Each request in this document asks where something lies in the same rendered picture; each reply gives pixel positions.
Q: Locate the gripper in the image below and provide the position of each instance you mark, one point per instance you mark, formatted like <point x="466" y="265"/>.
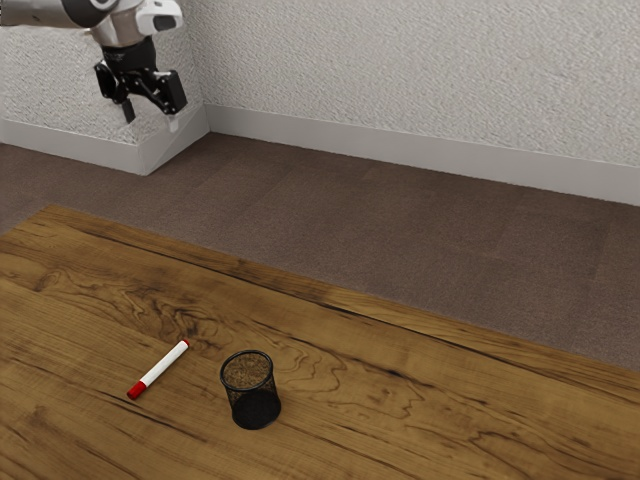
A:
<point x="131" y="60"/>

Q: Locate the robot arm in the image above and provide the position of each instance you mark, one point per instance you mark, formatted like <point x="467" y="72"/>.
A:
<point x="115" y="20"/>

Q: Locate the red and white marker pen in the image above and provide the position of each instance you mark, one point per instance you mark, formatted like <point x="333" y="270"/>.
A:
<point x="158" y="369"/>

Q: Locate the black mesh pen holder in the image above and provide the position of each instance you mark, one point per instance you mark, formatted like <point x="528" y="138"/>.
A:
<point x="249" y="391"/>

